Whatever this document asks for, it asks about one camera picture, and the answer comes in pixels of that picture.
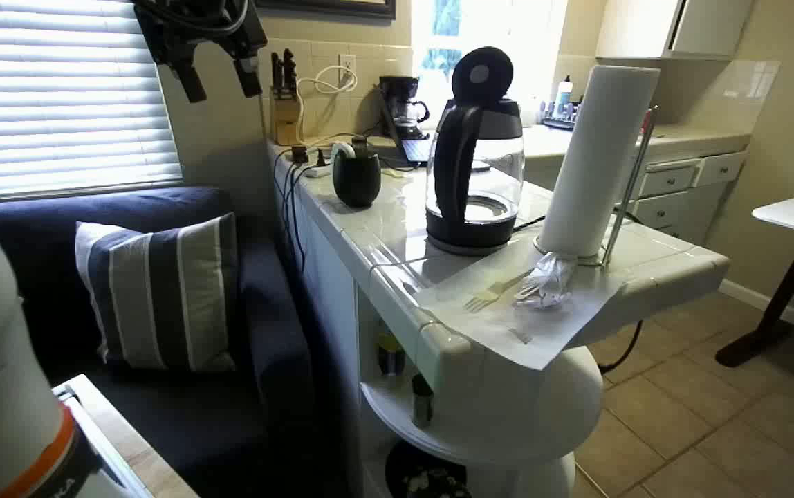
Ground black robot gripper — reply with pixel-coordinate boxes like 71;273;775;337
132;0;266;102

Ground black cup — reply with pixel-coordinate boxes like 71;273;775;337
331;136;382;208

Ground wooden knife block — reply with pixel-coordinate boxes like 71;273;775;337
270;51;301;146

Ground white window blinds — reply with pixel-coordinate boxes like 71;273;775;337
0;0;182;200

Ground black coffee maker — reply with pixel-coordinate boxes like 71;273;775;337
380;74;429;165

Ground striped grey white pillow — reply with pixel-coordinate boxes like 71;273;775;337
75;214;237;374

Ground glass electric kettle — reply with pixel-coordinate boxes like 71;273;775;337
425;48;525;254

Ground white counter shelf unit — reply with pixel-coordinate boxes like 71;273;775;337
268;146;728;498

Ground blue spray bottle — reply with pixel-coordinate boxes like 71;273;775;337
551;74;573;121

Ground white paper sheet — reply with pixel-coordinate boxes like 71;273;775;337
417;266;625;372

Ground dark blue sofa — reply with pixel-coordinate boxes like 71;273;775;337
0;186;342;498

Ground white paper towel roll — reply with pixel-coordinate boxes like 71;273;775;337
537;64;659;257

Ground crumpled white paper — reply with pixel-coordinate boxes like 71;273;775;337
514;253;576;309

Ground metal paper towel holder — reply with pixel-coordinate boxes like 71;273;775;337
600;102;659;268

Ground white drawer cabinet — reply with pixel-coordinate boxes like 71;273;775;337
630;152;745;243

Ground white side table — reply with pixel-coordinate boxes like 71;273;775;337
713;196;794;367

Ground white wall cabinet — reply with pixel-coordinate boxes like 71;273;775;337
595;0;756;62

